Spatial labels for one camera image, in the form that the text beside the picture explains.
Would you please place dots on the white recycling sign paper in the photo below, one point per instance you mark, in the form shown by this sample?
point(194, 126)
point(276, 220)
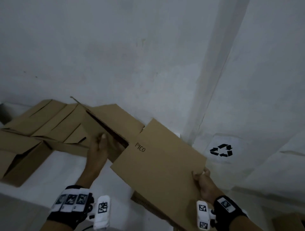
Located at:
point(221, 150)

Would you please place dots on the person's left forearm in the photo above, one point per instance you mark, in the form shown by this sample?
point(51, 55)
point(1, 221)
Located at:
point(54, 226)

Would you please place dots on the black left wristband white markers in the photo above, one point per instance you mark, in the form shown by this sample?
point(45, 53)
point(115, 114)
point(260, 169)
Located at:
point(71, 207)

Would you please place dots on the black wristband white markers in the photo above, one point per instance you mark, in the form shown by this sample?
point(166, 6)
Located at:
point(71, 207)
point(228, 211)

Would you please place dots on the person's right forearm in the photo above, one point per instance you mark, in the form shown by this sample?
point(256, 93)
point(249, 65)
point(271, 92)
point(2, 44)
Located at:
point(250, 226)

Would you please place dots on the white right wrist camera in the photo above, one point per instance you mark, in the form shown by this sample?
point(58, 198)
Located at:
point(202, 214)

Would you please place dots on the person's left hand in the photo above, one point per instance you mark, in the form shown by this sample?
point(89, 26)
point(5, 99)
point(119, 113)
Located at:
point(95, 157)

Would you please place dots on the white table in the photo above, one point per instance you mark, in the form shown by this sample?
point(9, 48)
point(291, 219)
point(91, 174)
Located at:
point(59, 171)

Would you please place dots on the person's right hand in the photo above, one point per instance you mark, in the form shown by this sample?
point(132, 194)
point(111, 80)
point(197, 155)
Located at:
point(208, 188)

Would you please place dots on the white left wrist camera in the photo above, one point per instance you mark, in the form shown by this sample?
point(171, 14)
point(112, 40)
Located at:
point(102, 211)

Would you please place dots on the row of brown cardboard boxes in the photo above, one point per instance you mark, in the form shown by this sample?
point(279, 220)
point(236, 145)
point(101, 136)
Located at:
point(35, 123)

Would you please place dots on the green-lined brown cardboard box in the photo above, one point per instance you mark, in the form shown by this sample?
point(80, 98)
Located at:
point(162, 171)

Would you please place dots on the open brown carton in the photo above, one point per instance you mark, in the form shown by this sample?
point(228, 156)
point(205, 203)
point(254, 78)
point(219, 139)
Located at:
point(288, 223)

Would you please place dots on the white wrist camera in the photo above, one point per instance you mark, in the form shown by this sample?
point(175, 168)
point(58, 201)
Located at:
point(102, 211)
point(202, 214)

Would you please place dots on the black right wristband white markers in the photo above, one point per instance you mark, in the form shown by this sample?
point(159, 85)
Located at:
point(228, 211)

